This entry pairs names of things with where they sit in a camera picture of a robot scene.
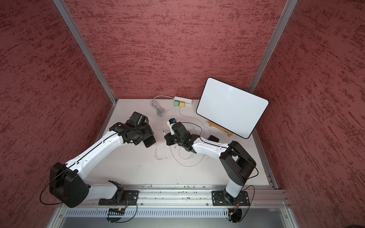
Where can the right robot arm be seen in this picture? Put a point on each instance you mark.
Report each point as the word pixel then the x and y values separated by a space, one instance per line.
pixel 236 161

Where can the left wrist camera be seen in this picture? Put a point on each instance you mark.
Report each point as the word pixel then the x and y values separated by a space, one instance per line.
pixel 138 118

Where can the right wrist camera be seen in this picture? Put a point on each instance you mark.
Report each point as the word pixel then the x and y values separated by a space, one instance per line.
pixel 170 124

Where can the aluminium rail frame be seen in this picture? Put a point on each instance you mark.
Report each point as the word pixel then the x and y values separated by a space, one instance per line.
pixel 254 206

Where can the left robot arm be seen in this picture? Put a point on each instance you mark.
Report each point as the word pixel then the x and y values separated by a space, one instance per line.
pixel 67 181

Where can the white power strip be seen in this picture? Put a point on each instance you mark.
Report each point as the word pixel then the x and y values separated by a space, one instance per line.
pixel 186 100

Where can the left corner aluminium post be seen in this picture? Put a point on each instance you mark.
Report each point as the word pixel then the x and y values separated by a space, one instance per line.
pixel 67 17

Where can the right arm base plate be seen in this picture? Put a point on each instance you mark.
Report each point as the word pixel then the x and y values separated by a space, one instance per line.
pixel 222 198

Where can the yellow charger plug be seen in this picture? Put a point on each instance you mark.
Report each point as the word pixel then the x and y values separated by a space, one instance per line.
pixel 182 104

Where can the corner aluminium post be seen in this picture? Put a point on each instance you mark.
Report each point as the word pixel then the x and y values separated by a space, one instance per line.
pixel 282 22
pixel 67 17

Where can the right corner aluminium post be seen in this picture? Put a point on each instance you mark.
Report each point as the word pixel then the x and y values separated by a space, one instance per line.
pixel 282 22

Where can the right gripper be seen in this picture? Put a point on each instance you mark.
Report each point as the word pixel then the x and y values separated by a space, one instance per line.
pixel 168 137

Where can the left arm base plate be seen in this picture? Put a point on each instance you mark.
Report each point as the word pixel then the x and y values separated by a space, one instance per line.
pixel 121 198

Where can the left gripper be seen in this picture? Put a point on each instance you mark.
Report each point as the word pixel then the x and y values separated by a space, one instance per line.
pixel 148 132

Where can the green-edged black phone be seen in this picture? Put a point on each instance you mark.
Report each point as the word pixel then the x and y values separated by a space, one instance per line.
pixel 213 139

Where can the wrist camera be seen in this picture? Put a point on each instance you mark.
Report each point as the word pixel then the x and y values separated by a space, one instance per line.
pixel 138 118
pixel 170 124

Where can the white board tablet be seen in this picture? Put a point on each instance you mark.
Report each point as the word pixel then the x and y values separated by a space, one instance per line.
pixel 231 108

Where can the wooden stand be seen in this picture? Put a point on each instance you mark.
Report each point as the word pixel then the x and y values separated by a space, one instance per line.
pixel 212 124

